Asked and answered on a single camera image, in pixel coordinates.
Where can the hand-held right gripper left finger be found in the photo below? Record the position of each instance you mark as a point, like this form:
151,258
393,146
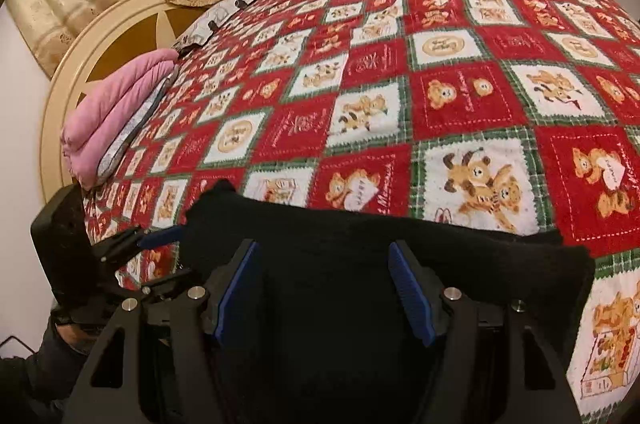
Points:
235,291

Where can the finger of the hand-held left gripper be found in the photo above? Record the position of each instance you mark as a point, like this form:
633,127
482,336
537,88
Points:
160,238
155,281

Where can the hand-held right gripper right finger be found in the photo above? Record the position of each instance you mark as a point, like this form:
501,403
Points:
410,294

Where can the black pants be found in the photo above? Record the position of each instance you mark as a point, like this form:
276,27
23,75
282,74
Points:
325,249

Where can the person's left forearm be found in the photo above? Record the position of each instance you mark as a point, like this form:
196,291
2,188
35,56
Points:
35,379

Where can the grey floral pillow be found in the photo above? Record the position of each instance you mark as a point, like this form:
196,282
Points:
132,128

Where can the folded pink blanket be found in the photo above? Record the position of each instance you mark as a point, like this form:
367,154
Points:
110,113

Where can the cream round headboard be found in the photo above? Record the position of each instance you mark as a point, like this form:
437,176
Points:
75,78

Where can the red checkered printed quilt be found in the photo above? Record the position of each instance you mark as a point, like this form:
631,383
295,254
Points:
400,78

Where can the white printed pillow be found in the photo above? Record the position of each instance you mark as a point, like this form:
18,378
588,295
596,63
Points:
210,23

